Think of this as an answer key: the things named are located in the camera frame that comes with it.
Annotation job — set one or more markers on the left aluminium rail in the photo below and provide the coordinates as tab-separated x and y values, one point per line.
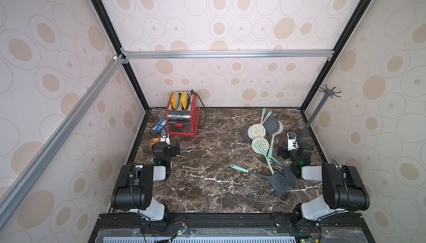
26	181

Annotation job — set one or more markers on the grey skimmer front side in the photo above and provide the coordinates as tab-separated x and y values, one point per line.
291	178

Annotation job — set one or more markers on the grey utensil rack stand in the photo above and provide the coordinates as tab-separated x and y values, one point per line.
327	93

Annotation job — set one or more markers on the aluminium rail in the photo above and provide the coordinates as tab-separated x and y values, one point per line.
227	54
26	181

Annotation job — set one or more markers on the left yellow toast slice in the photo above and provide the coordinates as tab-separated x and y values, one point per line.
175	100

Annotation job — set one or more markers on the blue snack packet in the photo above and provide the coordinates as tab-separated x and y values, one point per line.
160	125

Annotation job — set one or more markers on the grey skimmer teal handle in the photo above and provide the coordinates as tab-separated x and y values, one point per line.
271	124

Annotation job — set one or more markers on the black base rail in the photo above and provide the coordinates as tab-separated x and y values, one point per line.
341	228

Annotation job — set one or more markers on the orange snack packet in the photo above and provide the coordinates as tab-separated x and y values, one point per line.
157	140

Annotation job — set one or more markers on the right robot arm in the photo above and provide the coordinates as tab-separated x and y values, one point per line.
343	190

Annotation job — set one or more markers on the red chrome toaster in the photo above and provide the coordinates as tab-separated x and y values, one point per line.
184	123

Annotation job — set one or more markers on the back aluminium rail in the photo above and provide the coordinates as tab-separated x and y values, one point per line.
227	54

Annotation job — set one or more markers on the right yellow toast slice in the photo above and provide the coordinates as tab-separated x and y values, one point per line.
185	100

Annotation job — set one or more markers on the cream skimmer upper pile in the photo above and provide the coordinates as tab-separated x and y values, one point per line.
257	130

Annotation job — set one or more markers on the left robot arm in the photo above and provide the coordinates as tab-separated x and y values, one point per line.
133	191

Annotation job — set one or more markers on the yellow toast slice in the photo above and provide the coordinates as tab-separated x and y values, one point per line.
175	100
185	100

